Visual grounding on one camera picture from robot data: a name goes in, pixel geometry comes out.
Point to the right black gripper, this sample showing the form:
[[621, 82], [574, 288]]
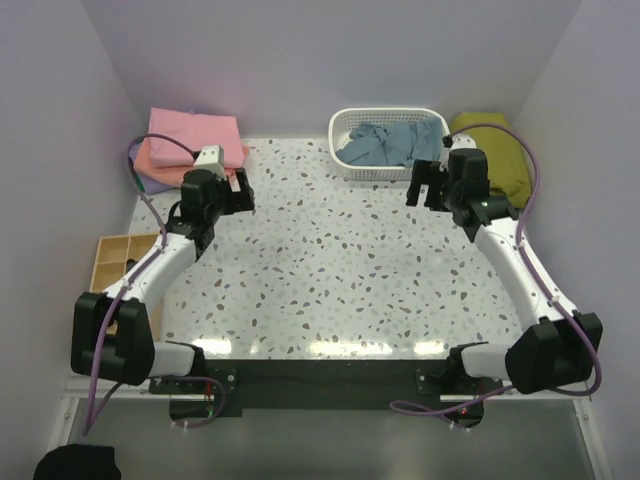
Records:
[[427, 173]]

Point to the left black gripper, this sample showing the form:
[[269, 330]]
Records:
[[237, 201]]

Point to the blue t shirt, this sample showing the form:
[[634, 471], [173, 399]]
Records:
[[398, 144]]

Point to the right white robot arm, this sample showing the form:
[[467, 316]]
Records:
[[558, 345]]

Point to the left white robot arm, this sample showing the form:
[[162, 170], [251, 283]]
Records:
[[111, 337]]

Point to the salmon folded t shirt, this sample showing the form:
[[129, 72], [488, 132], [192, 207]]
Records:
[[147, 170]]

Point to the olive green t shirt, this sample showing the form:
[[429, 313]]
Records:
[[507, 170]]

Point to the lilac folded t shirt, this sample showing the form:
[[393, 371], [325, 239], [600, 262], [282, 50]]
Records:
[[162, 179]]

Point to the green folded t shirt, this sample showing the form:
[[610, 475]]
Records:
[[141, 186]]

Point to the white plastic basket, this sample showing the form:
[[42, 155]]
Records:
[[344, 121]]

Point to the wooden compartment tray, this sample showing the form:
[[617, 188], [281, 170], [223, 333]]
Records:
[[116, 255]]

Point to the black object bottom left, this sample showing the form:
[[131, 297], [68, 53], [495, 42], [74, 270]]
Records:
[[80, 462]]

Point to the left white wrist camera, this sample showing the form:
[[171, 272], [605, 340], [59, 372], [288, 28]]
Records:
[[211, 158]]

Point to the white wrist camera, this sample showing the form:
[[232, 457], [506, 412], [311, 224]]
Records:
[[211, 158], [458, 141]]

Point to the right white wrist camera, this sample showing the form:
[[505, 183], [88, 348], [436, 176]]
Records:
[[458, 141]]

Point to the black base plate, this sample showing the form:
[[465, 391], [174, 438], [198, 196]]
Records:
[[318, 385]]

